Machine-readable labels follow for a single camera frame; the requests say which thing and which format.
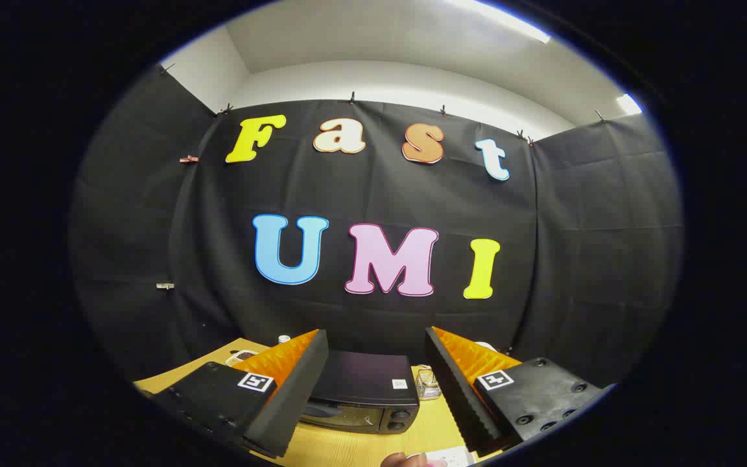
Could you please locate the long ceiling light strip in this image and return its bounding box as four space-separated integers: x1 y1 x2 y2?
451 0 552 43

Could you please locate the black toaster oven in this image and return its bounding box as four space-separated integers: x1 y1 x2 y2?
299 350 421 435

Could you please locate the wire mesh utensil holder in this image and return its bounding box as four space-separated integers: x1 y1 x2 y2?
415 366 447 401

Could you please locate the row of dark backdrop clips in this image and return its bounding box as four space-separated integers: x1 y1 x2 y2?
216 92 608 147

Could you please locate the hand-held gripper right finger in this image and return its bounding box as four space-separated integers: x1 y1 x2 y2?
425 326 614 457

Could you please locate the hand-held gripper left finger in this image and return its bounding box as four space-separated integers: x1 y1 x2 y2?
151 329 329 459

